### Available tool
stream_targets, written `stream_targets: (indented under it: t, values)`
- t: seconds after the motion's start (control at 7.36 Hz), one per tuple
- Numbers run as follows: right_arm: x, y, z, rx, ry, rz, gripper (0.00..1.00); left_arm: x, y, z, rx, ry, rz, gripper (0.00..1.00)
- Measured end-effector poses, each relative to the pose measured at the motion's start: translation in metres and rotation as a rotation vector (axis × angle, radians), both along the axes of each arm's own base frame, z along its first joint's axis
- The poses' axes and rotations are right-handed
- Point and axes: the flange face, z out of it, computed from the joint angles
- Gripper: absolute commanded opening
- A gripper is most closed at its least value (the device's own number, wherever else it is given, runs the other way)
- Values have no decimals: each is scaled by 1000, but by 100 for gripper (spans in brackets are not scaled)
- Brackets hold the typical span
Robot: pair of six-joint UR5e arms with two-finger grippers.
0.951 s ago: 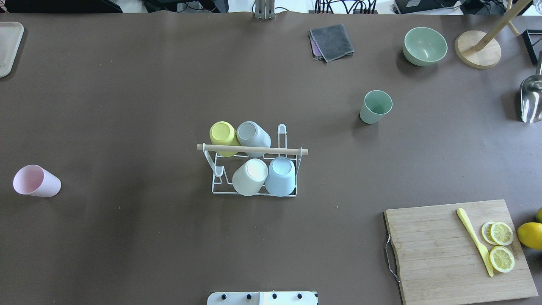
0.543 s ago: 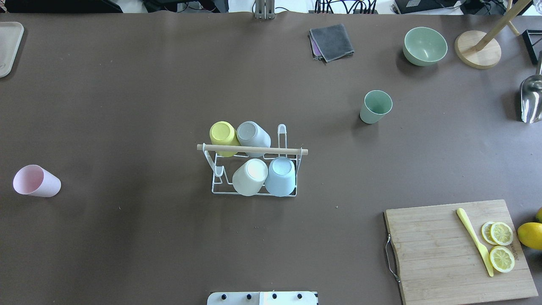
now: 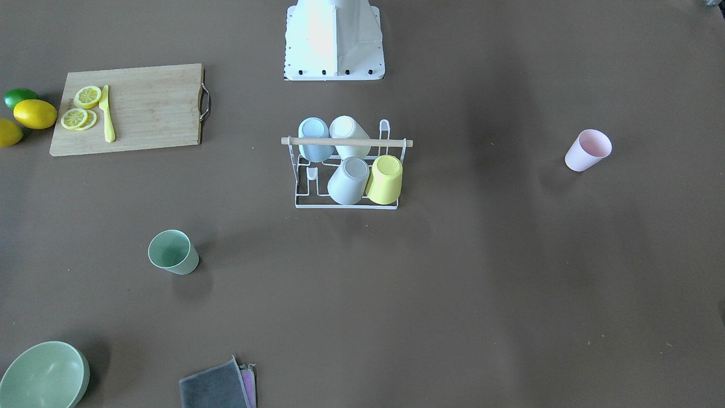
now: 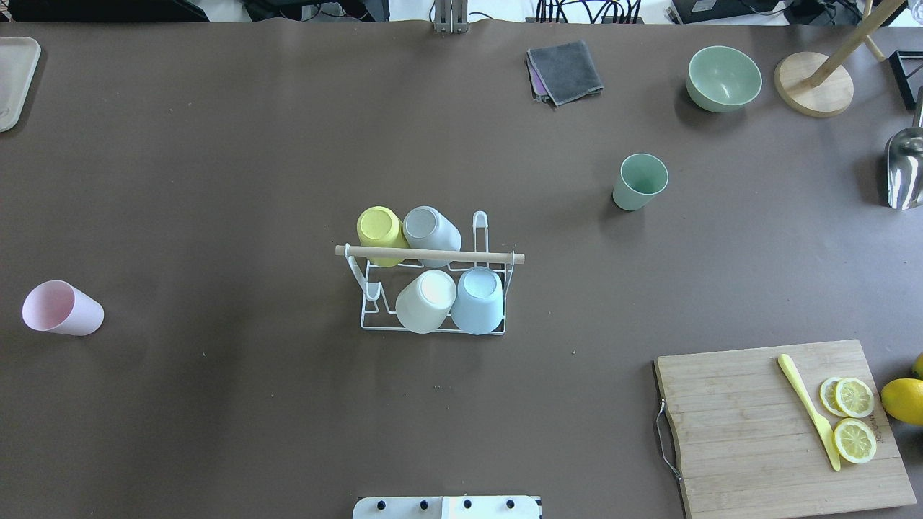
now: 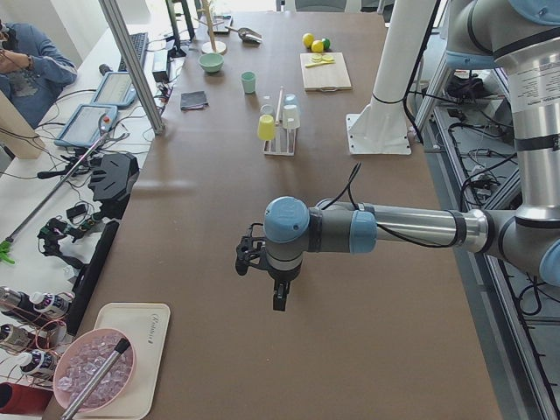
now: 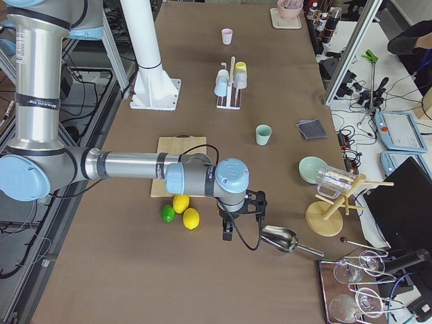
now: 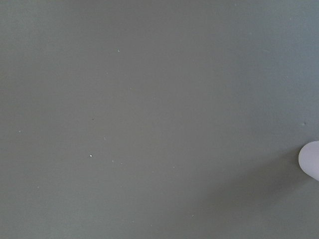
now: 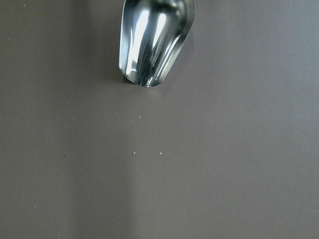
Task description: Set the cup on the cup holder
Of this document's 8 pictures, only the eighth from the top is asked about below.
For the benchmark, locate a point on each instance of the steel metal scoop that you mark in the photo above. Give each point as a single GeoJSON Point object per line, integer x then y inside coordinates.
{"type": "Point", "coordinates": [152, 35]}

